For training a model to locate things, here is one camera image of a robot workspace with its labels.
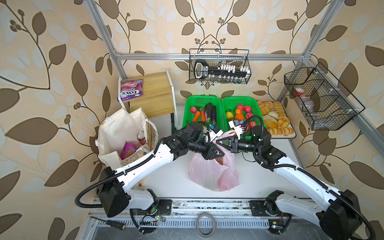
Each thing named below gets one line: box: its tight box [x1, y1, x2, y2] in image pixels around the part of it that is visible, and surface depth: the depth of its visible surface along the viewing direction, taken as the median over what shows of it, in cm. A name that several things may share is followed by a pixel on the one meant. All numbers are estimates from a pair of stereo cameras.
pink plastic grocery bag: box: [188, 130, 240, 192], surface depth 72 cm
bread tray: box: [257, 100, 297, 139], surface depth 107 cm
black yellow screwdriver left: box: [90, 216, 126, 230], surface depth 71 cm
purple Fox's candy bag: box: [120, 79, 144, 101], surface depth 82 cm
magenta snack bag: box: [120, 140, 139, 160], surface depth 82 cm
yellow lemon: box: [226, 111, 234, 119], surface depth 110 cm
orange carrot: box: [193, 111, 201, 122], surface depth 113 cm
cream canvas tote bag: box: [95, 107, 158, 173], surface depth 80 cm
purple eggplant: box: [211, 105, 217, 126], surface depth 111 cm
